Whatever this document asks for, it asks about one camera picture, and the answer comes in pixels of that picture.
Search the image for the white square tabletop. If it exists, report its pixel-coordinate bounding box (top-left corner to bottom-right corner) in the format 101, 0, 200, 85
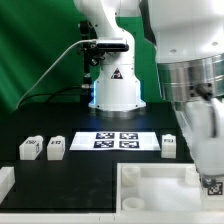
116, 163, 209, 213

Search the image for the white sheet with markers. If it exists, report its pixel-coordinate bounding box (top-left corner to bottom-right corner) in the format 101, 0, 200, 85
70, 131, 160, 151

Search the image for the black camera stand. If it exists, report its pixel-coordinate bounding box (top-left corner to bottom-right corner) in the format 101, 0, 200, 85
79, 20, 97, 106

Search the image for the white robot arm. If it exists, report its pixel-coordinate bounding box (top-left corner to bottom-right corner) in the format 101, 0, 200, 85
73, 0, 224, 178

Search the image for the black background camera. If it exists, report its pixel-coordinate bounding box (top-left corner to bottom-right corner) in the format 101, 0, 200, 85
96, 38, 129, 52

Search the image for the black cable on table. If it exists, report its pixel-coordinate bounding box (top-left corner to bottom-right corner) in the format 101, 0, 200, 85
19, 85, 88, 107

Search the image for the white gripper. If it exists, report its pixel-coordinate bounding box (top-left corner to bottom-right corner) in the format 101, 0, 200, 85
173, 96, 224, 178

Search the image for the grey camera cable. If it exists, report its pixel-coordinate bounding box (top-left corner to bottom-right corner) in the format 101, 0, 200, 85
15, 39, 98, 110

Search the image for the white left obstacle block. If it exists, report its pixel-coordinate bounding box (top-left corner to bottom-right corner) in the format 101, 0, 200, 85
0, 167, 15, 204

